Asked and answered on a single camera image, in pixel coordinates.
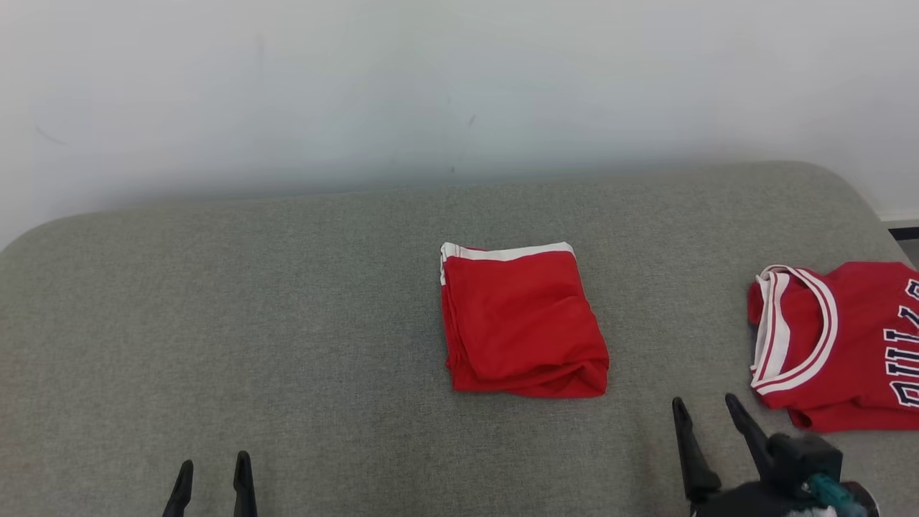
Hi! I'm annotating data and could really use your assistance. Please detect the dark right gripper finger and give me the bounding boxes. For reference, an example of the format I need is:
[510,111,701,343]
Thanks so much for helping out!
[725,393,776,480]
[672,397,721,503]

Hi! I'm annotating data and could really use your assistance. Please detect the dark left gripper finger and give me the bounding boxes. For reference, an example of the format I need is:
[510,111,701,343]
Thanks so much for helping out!
[233,451,258,517]
[162,460,195,517]

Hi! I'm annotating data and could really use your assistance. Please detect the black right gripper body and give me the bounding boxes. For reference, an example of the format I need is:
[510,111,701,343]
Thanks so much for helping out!
[689,480,812,517]

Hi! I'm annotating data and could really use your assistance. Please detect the red Bulls jersey white sleeves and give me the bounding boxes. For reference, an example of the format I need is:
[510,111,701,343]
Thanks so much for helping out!
[747,261,919,434]

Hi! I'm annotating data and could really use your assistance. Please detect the red shorts with white stripe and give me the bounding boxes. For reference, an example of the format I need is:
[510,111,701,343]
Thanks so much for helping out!
[439,242,610,399]

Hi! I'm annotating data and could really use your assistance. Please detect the white and black baseboard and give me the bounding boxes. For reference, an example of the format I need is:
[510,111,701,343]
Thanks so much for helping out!
[879,214,919,242]

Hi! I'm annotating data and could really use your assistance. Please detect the black cable with teal plug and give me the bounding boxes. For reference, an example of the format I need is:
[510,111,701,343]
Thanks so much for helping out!
[808,474,869,517]

